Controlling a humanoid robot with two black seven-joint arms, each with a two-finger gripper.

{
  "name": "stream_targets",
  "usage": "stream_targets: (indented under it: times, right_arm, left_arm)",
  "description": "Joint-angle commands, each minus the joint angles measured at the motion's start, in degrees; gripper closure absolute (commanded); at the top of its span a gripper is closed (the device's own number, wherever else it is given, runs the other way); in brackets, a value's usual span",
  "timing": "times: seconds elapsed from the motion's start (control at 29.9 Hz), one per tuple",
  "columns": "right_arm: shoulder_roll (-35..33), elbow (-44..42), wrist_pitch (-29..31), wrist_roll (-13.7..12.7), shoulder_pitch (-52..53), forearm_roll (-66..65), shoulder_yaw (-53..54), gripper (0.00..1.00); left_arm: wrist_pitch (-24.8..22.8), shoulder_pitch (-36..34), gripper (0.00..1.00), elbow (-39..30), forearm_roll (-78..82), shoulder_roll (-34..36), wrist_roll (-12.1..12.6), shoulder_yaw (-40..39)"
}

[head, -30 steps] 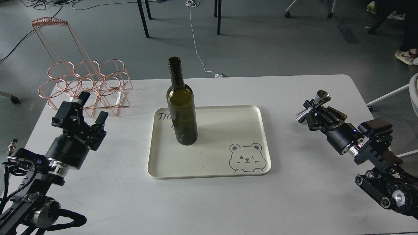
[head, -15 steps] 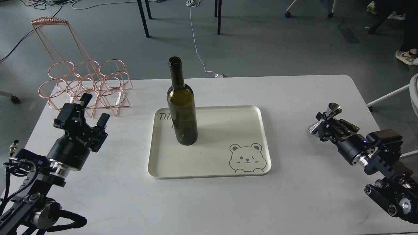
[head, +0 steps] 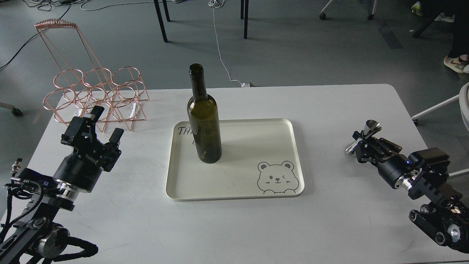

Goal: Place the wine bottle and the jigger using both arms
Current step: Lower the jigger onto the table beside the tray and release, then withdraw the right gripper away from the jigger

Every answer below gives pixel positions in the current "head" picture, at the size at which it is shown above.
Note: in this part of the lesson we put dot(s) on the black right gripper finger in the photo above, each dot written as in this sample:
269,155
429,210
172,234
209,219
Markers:
366,136
363,153

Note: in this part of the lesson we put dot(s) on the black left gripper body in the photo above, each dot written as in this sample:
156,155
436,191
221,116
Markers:
83,167

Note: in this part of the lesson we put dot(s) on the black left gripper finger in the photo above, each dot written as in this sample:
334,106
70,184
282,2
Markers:
113,144
82,130

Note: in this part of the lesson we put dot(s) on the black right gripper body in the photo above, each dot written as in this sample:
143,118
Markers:
395,168

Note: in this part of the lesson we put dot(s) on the silver metal jigger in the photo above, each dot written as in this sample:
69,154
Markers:
371,128

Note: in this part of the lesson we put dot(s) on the dark green wine bottle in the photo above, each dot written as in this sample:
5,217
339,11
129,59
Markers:
202,111

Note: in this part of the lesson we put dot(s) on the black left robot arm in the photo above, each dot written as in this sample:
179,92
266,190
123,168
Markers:
33,199

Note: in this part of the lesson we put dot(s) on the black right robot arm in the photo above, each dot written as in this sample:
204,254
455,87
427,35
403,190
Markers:
423,173

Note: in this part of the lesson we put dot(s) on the chair caster left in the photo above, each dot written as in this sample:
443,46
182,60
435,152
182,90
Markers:
14,110

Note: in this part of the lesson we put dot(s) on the white chair base right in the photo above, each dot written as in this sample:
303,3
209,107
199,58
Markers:
445,125

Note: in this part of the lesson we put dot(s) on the cream bear serving tray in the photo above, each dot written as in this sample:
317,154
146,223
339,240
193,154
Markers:
259,160

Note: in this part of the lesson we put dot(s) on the office chair wheels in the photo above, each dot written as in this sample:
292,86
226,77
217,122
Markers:
340,8

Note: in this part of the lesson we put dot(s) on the copper wire wine rack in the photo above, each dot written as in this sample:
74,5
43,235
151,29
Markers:
77,90

